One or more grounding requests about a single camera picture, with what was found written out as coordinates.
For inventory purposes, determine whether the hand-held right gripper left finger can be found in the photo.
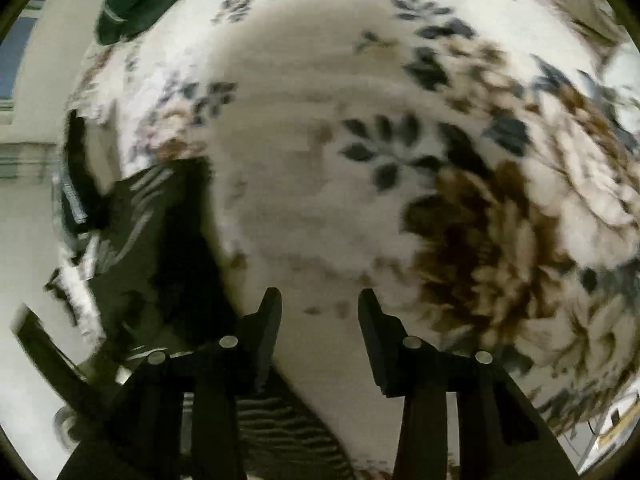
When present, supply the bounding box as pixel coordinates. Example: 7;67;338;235
56;287;284;480

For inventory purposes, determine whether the dark green white-striped garment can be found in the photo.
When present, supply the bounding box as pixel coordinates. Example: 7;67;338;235
95;0;203;47

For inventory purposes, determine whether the floral plush blanket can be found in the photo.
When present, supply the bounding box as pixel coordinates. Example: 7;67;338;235
45;0;640;480

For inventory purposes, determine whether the black garment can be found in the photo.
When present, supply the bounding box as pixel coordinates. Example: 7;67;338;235
45;109;353;480

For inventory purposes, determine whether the dark bar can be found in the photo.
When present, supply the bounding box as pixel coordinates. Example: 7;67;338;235
11;304;118;423

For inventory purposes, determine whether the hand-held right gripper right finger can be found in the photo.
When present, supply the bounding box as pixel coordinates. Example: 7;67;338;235
357;288;582;480

